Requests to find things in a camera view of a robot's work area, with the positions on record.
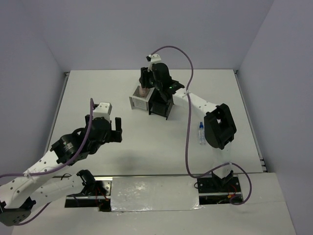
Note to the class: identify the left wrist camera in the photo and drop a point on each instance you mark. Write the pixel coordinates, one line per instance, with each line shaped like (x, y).
(102, 110)

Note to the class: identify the clear blue-capped spray bottle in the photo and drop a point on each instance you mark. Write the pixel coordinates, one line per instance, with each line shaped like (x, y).
(202, 139)

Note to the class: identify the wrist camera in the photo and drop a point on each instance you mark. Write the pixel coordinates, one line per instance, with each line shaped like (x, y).
(153, 59)
(102, 110)

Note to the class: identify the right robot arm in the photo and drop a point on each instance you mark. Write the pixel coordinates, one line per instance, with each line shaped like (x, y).
(218, 124)

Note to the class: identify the pink-capped marker tube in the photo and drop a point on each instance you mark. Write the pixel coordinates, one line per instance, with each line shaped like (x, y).
(143, 92)

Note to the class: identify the silver foil sheet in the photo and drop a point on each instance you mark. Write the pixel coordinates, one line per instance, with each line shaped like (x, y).
(159, 193)

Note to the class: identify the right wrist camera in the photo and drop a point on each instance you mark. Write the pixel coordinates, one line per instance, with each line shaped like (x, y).
(153, 59)

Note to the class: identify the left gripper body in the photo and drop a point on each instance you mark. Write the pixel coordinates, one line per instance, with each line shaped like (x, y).
(94, 149)

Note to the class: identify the white slatted pen holder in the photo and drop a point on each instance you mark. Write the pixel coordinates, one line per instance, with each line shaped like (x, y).
(138, 102)

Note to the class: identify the black slatted pen holder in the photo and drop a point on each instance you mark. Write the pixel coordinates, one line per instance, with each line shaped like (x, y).
(157, 105)

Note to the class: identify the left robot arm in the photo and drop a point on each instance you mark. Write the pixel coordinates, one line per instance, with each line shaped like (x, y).
(32, 189)

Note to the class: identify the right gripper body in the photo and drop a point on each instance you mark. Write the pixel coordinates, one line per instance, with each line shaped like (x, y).
(153, 82)

